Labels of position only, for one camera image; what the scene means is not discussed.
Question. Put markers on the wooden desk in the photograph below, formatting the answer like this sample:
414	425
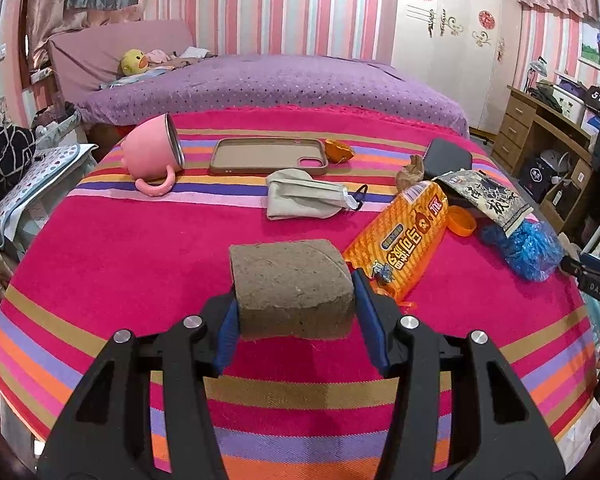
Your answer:
522	120

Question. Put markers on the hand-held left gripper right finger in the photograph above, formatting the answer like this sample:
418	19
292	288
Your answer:
375	322

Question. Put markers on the black and white snack packet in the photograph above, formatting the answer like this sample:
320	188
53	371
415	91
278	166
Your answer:
490	197

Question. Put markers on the pink curtain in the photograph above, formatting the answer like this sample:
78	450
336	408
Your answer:
45	5

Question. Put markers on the grey face mask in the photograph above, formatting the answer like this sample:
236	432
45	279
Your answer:
300	195

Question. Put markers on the purple dotted bedspread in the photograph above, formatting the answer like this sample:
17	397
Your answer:
280	85

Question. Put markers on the grey-brown sponge block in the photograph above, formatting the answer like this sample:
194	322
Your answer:
290	285

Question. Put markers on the cream wardrobe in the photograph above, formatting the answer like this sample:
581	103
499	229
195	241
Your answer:
455	70

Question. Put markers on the dark patterned cloth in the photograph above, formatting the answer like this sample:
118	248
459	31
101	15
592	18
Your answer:
10	155

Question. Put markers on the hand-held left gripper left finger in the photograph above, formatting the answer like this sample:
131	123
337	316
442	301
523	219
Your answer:
227	332

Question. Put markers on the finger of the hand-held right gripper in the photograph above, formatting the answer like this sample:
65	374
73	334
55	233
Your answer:
597	280

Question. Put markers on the pink mug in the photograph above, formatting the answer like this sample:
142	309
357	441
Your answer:
150	150

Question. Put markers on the polka dot cushion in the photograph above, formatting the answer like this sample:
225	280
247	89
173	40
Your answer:
45	180

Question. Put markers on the white appliance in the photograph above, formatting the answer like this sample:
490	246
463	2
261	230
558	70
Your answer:
555	160

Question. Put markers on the yellow duck plush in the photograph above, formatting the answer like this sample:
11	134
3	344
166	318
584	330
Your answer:
132	62

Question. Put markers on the desk lamp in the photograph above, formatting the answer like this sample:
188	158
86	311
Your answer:
536	67

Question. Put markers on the pink bed headboard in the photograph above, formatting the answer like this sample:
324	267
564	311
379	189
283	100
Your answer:
90	55

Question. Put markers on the blue plastic shoe cover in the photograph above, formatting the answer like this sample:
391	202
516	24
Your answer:
527	250

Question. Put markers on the pink cloth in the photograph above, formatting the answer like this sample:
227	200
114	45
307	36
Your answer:
157	55

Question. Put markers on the orange snack packet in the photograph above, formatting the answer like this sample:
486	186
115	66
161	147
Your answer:
402	240

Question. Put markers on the white storage bin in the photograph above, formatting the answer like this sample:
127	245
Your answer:
570	97

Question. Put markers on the beige phone case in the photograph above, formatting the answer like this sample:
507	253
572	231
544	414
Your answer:
265	157

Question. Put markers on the pink striped blanket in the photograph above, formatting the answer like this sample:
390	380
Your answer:
130	260

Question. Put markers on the brown paper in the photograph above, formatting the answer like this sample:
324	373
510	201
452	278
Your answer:
410	176

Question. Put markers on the white cloth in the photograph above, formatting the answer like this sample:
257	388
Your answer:
195	52

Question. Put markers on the small orange snack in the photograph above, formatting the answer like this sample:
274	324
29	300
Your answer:
337	151

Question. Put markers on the orange bottle cap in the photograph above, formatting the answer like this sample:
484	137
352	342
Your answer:
461	222

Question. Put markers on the black phone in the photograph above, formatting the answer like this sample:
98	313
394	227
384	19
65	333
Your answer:
447	159

